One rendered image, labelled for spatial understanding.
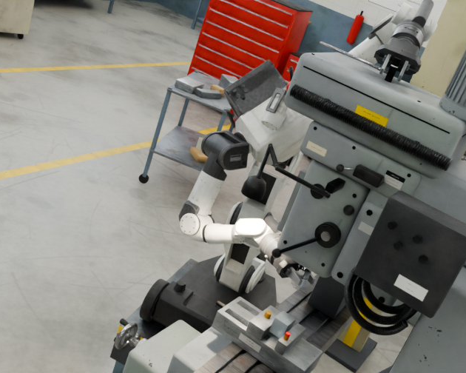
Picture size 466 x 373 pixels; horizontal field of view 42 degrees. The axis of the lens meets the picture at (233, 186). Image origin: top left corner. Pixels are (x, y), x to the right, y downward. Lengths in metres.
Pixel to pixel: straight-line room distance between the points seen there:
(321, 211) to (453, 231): 0.49
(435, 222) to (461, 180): 0.27
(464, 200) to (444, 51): 1.92
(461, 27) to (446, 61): 0.18
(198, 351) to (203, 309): 0.63
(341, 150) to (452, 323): 0.52
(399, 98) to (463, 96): 0.15
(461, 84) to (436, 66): 1.85
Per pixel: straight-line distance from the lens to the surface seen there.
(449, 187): 1.61
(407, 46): 1.77
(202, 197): 2.15
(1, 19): 7.80
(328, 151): 1.67
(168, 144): 5.11
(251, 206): 2.56
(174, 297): 2.75
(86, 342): 3.32
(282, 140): 2.14
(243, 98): 2.17
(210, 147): 2.16
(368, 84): 1.61
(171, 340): 2.34
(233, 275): 2.82
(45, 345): 3.26
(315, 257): 1.78
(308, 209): 1.75
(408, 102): 1.59
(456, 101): 1.61
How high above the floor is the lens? 2.15
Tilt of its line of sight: 23 degrees down
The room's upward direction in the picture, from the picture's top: 20 degrees clockwise
